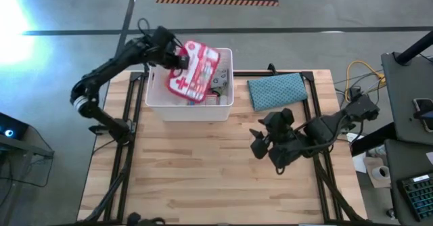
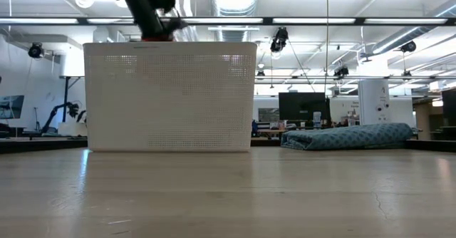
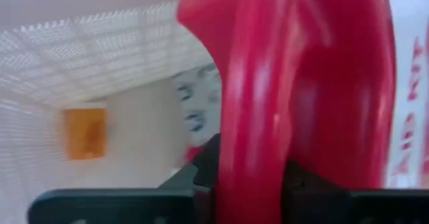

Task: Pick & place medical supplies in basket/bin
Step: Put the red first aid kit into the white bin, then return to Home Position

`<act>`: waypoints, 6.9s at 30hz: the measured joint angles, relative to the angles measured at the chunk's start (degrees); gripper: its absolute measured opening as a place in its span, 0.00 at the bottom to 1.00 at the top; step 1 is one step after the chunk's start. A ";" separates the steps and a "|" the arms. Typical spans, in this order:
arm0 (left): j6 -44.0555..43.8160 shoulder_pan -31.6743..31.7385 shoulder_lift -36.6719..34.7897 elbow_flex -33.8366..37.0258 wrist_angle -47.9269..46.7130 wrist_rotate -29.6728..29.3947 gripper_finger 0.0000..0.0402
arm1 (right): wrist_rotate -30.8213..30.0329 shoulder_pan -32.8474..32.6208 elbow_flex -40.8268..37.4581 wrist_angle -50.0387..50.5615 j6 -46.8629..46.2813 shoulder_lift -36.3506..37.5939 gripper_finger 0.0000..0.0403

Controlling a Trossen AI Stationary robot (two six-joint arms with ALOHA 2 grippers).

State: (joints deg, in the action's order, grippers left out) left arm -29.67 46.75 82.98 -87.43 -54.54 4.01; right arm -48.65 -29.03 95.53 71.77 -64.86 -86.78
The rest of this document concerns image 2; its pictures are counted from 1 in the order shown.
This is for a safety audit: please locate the brown wooden cabinet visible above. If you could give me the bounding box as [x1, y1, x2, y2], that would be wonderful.
[414, 101, 432, 141]

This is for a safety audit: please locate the overhead black frame bar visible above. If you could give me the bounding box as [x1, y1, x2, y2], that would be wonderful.
[0, 16, 456, 27]

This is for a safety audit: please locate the background wall screen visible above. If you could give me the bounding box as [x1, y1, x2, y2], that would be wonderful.
[0, 95, 26, 120]

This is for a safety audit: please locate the thin vertical cable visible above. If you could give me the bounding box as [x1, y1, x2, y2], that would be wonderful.
[324, 0, 330, 96]

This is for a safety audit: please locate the black background column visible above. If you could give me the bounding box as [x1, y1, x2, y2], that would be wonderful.
[61, 76, 71, 123]

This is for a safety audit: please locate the black background monitor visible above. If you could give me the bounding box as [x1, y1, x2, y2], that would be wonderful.
[278, 92, 331, 122]

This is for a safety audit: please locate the white background kiosk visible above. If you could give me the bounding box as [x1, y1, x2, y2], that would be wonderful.
[357, 78, 391, 126]

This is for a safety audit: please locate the dark neighbouring table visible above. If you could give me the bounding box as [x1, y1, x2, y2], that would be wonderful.
[405, 138, 456, 153]
[0, 135, 88, 155]

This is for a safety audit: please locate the white perforated plastic basket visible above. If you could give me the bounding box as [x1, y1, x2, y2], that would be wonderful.
[82, 41, 259, 153]

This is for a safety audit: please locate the black ceiling camera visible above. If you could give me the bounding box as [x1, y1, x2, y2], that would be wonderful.
[27, 42, 45, 60]
[400, 40, 418, 53]
[333, 65, 350, 78]
[269, 26, 289, 54]

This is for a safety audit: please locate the folded blue patterned cloth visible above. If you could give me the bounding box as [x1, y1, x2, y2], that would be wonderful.
[280, 122, 415, 151]

